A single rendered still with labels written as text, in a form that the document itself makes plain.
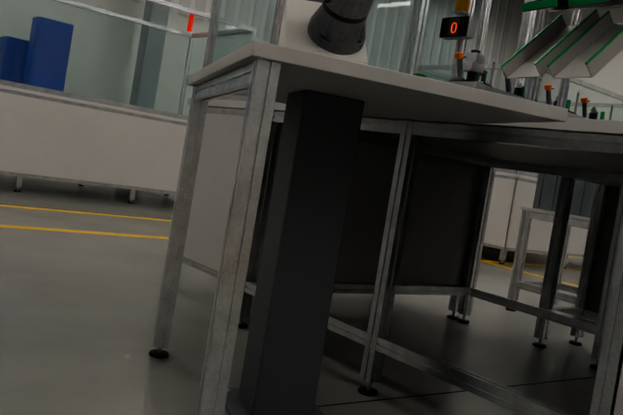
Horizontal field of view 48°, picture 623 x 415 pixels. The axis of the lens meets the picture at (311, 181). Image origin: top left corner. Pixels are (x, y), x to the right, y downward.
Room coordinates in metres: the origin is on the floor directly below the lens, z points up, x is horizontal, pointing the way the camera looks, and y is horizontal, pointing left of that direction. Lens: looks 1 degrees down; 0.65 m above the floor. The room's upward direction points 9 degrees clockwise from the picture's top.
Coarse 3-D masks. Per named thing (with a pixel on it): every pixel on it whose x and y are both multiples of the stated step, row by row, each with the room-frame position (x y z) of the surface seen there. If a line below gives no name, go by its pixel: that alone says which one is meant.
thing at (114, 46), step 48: (0, 0) 5.94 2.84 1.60; (48, 0) 6.17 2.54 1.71; (96, 0) 6.43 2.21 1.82; (144, 0) 6.70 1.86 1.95; (0, 48) 5.97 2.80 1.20; (48, 48) 6.21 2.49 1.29; (96, 48) 6.47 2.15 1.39; (144, 48) 6.75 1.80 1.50; (192, 48) 7.06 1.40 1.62; (96, 96) 6.52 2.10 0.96; (144, 96) 6.80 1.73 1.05
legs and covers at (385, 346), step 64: (384, 128) 2.16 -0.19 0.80; (448, 128) 1.96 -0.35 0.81; (512, 128) 1.80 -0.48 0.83; (384, 192) 3.10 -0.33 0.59; (448, 192) 3.36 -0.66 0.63; (256, 256) 2.64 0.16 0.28; (384, 256) 2.08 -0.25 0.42; (448, 256) 3.41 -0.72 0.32; (384, 320) 2.07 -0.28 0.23; (576, 320) 3.02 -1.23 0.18
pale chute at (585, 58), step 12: (600, 24) 1.97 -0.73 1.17; (612, 24) 2.00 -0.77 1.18; (588, 36) 1.96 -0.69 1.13; (600, 36) 1.97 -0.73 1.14; (612, 36) 1.93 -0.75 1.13; (576, 48) 1.94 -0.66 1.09; (588, 48) 1.95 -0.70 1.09; (600, 48) 1.91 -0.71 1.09; (612, 48) 1.82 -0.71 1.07; (552, 60) 1.90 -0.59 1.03; (564, 60) 1.92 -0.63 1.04; (576, 60) 1.92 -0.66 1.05; (588, 60) 1.79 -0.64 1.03; (600, 60) 1.80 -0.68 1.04; (552, 72) 1.90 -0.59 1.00; (564, 72) 1.90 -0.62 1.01; (576, 72) 1.86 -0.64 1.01; (588, 72) 1.82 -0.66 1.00
